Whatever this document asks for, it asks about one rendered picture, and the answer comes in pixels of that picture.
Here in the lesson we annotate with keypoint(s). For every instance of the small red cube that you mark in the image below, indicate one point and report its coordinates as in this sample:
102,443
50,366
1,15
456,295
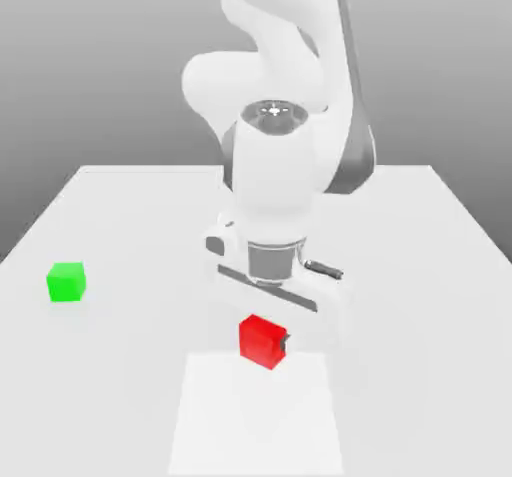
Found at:
260,341

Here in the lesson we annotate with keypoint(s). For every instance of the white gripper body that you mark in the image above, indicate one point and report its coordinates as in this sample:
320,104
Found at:
276,297

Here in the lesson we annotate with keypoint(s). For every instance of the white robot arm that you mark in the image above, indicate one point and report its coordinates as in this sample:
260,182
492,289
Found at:
272,173

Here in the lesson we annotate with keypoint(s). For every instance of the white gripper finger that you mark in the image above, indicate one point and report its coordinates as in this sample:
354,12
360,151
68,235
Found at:
285,341

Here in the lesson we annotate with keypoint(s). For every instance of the small green cube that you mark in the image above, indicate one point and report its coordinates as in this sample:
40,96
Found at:
66,283

